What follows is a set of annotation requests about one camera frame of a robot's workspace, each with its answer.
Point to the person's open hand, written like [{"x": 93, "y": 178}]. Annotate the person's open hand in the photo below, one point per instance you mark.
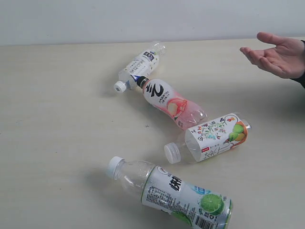
[{"x": 285, "y": 60}]

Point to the pink peach drink bottle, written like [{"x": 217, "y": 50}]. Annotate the pink peach drink bottle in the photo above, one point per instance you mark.
[{"x": 162, "y": 96}]

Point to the floral tea label bottle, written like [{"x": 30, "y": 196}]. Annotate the floral tea label bottle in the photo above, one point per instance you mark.
[{"x": 208, "y": 139}]

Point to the lime label clear bottle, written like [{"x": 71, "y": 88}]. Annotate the lime label clear bottle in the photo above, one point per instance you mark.
[{"x": 157, "y": 188}]

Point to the white blue label bottle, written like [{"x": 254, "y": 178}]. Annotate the white blue label bottle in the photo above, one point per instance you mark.
[{"x": 142, "y": 65}]

